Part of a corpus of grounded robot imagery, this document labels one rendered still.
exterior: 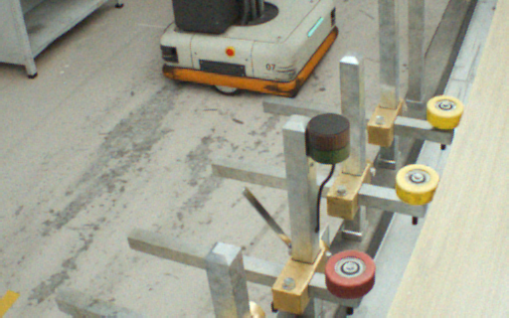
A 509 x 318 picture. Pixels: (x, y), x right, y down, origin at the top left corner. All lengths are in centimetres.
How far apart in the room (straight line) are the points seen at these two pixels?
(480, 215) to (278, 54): 196
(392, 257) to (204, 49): 188
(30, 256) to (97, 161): 60
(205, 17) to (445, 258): 223
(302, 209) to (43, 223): 182
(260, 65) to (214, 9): 32
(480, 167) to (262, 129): 183
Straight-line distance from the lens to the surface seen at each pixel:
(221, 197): 274
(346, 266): 114
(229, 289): 91
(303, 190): 110
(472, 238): 120
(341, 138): 102
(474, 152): 139
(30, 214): 290
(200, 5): 319
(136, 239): 131
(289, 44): 312
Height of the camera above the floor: 171
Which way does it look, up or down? 35 degrees down
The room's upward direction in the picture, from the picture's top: 7 degrees counter-clockwise
